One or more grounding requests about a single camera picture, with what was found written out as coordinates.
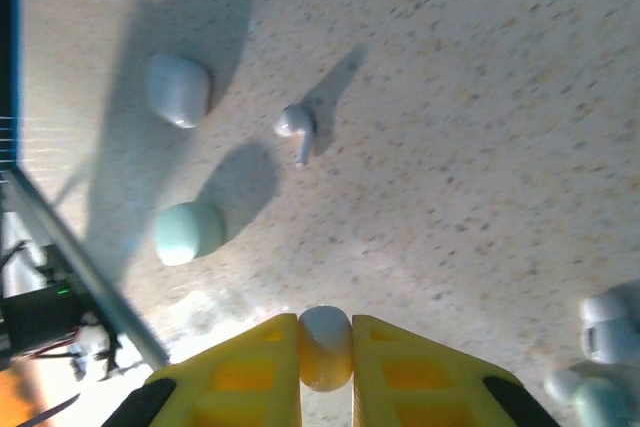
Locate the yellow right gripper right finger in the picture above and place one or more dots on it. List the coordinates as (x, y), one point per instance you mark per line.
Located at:
(415, 392)

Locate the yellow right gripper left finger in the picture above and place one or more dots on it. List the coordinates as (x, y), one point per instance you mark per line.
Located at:
(240, 387)

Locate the white earbud charging case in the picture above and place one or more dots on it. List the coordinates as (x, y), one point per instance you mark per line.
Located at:
(177, 89)

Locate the aluminium front frame rail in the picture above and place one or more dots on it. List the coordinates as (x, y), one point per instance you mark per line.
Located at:
(85, 267)

